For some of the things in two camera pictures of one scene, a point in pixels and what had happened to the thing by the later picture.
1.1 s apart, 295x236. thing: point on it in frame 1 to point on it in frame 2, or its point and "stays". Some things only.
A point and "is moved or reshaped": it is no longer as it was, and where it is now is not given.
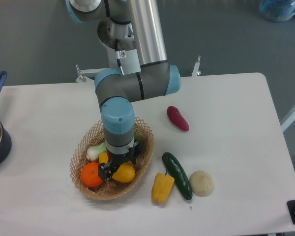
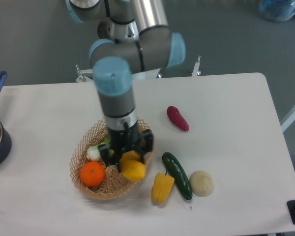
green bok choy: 94,152 stays
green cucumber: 177,172 stays
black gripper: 105,170 to 125,141
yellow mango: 126,172 is moved or reshaped
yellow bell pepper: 162,188 stays
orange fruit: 89,174 stays
